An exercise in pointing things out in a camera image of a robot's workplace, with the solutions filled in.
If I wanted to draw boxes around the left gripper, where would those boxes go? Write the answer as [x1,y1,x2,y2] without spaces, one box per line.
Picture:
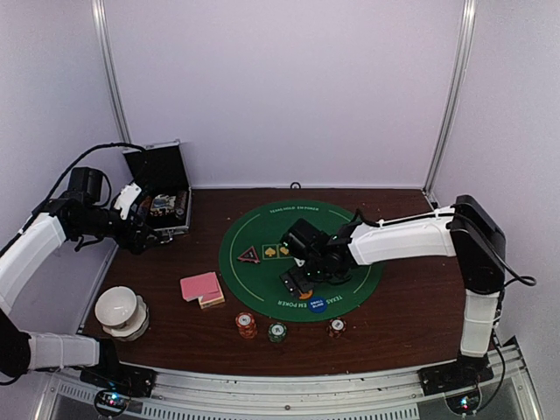
[75,206,162,255]

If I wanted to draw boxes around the blue small blind button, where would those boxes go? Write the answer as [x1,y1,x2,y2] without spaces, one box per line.
[307,296,328,314]

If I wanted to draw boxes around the red black triangular dealer button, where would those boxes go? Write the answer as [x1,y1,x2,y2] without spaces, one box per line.
[237,246,261,264]

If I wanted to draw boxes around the orange black 100 chip stack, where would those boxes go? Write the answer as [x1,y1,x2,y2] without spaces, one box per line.
[326,318,347,339]

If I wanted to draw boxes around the green 20 chip stack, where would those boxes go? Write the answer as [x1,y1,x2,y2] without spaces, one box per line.
[268,322,287,343]

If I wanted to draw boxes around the red 5 chip stack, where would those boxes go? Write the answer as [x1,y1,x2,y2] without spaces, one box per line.
[235,312,257,340]

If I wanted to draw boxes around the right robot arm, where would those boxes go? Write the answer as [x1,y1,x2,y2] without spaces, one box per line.
[280,195,506,387]

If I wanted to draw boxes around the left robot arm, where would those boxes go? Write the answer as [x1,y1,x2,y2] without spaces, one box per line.
[1,167,164,389]

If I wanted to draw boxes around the card pack in case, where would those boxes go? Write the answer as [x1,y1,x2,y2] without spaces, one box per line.
[150,194,176,217]

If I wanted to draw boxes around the right chip row in case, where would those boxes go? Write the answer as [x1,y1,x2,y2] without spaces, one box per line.
[174,190,190,220]

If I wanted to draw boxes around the aluminium poker case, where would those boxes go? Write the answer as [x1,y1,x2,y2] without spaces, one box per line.
[122,139,193,238]

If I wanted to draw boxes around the round green poker mat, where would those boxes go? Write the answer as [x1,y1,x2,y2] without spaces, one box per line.
[218,199,385,323]

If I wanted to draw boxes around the white ceramic bowl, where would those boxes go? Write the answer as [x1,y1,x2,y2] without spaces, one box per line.
[94,290,137,327]

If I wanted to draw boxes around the stacked white bowls below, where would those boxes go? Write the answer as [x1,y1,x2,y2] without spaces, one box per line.
[101,295,150,341]

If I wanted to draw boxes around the red-backed playing card deck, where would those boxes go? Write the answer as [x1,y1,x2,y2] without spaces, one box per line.
[179,272,221,302]

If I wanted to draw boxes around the card deck box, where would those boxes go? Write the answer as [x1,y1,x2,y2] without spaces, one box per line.
[199,292,225,310]

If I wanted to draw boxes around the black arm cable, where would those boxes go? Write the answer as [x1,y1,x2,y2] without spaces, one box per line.
[30,142,148,220]

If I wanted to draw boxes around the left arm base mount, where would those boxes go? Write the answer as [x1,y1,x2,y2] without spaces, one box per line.
[80,365,158,397]

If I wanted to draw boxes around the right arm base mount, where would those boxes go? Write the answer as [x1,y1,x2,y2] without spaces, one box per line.
[418,360,494,396]

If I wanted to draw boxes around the left aluminium frame post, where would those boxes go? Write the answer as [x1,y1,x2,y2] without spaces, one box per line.
[91,0,132,144]

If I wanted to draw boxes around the aluminium frame post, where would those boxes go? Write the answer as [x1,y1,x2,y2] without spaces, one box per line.
[423,0,478,200]
[91,0,132,144]

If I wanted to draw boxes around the front aluminium rail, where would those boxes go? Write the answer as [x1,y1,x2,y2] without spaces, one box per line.
[34,336,546,420]

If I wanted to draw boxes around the right aluminium frame post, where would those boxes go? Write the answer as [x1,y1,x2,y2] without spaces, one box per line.
[423,0,478,200]

